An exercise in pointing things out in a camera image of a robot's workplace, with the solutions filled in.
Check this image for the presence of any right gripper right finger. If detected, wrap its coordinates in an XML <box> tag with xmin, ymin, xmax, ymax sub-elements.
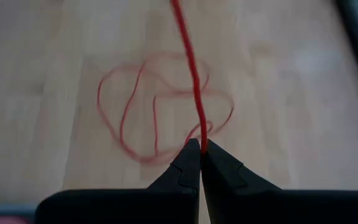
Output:
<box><xmin>201</xmin><ymin>139</ymin><xmax>358</xmax><ymax>224</ymax></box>

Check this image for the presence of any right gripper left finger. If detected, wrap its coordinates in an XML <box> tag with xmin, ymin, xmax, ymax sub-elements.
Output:
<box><xmin>35</xmin><ymin>138</ymin><xmax>202</xmax><ymax>224</ymax></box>

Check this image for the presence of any red wire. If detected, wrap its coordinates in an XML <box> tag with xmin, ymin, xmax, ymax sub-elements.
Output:
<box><xmin>96</xmin><ymin>0</ymin><xmax>236</xmax><ymax>166</ymax></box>

